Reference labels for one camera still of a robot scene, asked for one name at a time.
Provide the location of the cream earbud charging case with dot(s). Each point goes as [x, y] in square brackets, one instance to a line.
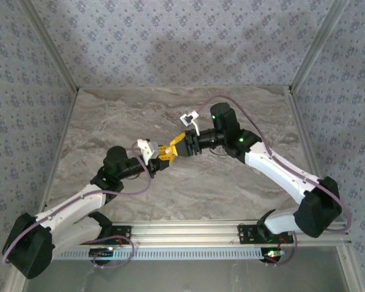
[169, 149]

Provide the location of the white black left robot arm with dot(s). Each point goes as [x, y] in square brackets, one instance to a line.
[76, 203]

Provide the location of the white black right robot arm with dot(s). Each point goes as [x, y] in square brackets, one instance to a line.
[276, 167]

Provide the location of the black controller board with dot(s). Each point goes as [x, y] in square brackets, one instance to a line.
[272, 258]
[102, 257]

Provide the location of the grey metal panel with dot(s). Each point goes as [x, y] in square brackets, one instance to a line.
[185, 276]

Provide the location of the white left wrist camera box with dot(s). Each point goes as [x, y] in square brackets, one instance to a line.
[147, 149]

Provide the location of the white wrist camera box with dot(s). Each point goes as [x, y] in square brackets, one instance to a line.
[192, 115]
[147, 149]

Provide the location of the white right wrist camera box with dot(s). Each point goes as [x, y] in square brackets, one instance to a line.
[192, 115]

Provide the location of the aluminium table side rail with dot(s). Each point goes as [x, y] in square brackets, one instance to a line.
[63, 137]
[304, 137]

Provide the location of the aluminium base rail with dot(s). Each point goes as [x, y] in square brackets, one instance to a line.
[185, 232]

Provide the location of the aluminium frame post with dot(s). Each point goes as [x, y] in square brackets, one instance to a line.
[351, 276]
[50, 45]
[317, 45]
[16, 285]

